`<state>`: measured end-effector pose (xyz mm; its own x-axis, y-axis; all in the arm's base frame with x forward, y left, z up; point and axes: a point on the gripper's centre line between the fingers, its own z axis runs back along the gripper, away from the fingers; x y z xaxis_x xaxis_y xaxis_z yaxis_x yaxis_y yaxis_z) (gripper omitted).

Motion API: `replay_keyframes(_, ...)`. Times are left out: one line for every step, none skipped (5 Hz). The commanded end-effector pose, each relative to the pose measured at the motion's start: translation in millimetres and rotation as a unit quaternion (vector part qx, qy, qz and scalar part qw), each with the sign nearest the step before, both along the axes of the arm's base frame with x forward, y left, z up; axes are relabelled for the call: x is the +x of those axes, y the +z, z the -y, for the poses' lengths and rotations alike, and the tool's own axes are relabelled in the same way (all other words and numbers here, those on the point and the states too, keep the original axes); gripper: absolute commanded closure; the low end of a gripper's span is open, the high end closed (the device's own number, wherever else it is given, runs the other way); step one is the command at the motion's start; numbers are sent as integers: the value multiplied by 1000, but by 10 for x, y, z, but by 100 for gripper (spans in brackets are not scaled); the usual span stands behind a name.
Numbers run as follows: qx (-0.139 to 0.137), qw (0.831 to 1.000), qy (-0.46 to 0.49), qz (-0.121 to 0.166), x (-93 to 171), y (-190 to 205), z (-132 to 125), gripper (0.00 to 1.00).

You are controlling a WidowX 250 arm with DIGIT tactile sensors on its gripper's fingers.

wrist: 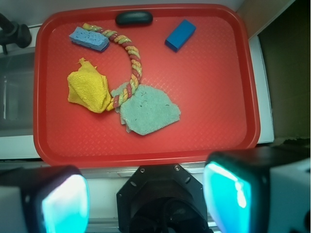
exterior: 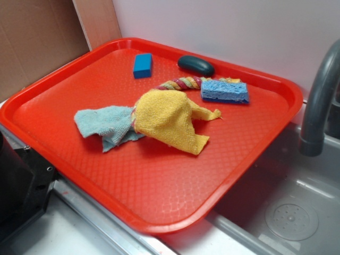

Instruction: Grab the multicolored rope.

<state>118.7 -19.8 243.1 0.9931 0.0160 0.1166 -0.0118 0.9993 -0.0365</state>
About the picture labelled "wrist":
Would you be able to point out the red plastic tray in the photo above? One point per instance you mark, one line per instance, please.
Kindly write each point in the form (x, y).
(210, 79)

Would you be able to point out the yellow cloth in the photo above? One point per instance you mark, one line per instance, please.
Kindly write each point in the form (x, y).
(88, 87)

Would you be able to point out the grey sink basin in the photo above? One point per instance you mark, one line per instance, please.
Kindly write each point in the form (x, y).
(16, 92)

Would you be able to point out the dark oval stone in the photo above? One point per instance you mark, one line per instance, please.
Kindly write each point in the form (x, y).
(134, 17)

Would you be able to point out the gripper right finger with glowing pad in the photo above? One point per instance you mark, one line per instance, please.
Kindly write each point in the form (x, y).
(259, 190)

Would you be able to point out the grey faucet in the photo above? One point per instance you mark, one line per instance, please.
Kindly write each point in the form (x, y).
(13, 33)

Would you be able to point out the light teal cloth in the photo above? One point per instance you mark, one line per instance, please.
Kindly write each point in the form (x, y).
(147, 111)

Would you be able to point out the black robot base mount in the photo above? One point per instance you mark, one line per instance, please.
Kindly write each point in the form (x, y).
(162, 199)

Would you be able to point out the brown cardboard panel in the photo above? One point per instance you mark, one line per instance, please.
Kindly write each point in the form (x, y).
(286, 49)

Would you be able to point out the blue sponge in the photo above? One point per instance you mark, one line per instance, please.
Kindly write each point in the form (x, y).
(89, 39)

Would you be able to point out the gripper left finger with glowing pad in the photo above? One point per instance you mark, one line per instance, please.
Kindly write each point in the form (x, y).
(43, 200)

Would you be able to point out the blue rectangular block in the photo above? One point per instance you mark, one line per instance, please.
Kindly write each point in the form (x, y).
(180, 35)

